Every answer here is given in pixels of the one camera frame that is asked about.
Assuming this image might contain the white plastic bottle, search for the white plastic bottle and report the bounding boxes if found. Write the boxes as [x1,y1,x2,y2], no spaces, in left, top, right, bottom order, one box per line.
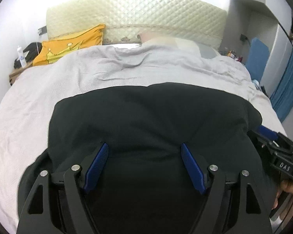
[17,46,27,68]

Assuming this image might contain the grey white pillow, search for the grey white pillow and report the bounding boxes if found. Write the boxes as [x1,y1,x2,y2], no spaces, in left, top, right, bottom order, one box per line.
[137,31,220,59]

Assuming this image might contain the cream quilted headboard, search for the cream quilted headboard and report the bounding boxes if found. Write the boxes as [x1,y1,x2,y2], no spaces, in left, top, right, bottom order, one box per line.
[46,0,227,49]

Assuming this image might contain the person right hand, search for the person right hand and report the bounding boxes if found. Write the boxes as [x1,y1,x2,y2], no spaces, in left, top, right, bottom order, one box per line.
[272,180,293,211]

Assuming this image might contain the black clothes on nightstand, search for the black clothes on nightstand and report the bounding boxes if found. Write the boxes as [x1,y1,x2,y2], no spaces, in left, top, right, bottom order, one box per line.
[13,42,42,69]

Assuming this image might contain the blue curtain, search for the blue curtain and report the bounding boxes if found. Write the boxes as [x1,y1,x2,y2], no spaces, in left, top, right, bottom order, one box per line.
[270,49,293,123]

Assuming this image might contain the small bottles on shelf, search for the small bottles on shelf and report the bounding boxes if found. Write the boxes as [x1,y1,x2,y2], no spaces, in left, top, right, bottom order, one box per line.
[226,50,243,62]

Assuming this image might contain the yellow crown pillow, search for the yellow crown pillow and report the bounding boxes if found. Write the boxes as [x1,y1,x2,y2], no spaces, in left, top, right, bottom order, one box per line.
[33,24,106,66]

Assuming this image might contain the black puffer jacket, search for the black puffer jacket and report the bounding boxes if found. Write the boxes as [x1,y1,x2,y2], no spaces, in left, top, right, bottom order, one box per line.
[18,83,276,233]

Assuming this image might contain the grey white wardrobe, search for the grey white wardrobe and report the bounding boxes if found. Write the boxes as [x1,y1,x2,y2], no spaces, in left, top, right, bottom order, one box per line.
[219,0,293,96]

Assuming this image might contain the wooden nightstand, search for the wooden nightstand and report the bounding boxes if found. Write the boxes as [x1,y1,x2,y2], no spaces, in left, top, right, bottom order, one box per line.
[9,61,33,86]

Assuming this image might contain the blue padded chair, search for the blue padded chair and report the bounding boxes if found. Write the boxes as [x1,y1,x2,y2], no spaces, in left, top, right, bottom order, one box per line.
[246,37,270,82]

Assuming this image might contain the grey bed duvet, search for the grey bed duvet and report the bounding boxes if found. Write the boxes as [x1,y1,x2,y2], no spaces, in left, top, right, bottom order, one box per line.
[0,45,284,233]

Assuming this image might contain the wall power socket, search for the wall power socket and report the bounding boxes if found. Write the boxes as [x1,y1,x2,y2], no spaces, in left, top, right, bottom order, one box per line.
[37,26,47,35]

